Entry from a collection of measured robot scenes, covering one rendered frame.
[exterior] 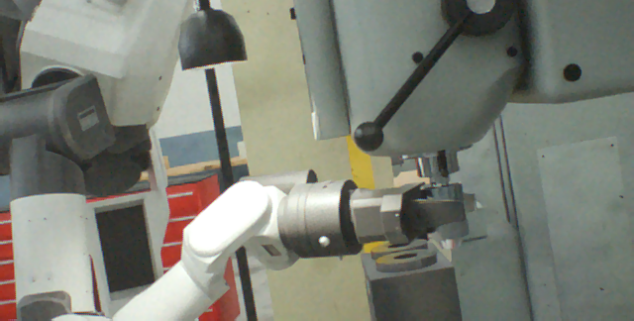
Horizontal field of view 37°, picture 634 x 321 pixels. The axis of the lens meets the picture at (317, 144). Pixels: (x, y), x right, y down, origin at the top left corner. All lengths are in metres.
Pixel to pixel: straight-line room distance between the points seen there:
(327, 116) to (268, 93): 1.74
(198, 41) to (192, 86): 9.12
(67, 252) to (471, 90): 0.52
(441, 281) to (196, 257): 0.38
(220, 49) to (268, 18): 1.79
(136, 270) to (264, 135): 1.20
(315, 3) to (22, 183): 0.42
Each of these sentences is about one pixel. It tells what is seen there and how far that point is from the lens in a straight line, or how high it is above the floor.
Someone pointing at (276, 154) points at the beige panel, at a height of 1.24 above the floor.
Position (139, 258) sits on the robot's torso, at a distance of 1.65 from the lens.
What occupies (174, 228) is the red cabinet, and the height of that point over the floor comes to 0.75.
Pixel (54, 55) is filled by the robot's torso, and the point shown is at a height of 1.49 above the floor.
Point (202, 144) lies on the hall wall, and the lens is 10.10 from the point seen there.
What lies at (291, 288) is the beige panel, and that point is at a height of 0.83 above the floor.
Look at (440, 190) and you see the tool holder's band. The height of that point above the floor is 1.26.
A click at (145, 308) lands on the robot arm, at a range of 1.13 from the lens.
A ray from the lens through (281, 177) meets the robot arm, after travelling 1.15.
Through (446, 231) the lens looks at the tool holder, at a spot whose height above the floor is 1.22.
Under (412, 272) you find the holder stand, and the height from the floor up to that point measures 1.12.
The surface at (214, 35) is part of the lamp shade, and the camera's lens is 0.99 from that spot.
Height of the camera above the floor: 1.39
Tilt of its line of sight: 3 degrees down
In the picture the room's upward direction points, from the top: 9 degrees counter-clockwise
